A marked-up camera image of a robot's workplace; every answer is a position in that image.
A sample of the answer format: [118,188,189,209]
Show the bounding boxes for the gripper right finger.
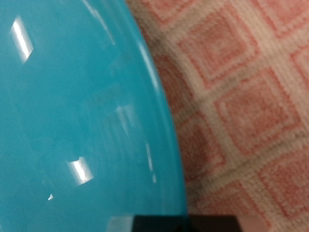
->
[187,215,239,232]

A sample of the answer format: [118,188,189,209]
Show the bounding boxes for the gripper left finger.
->
[133,215,189,232]

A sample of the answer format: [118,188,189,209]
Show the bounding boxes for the blue oval plate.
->
[0,0,189,232]

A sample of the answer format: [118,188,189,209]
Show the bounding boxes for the pink checked cloth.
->
[125,0,309,232]

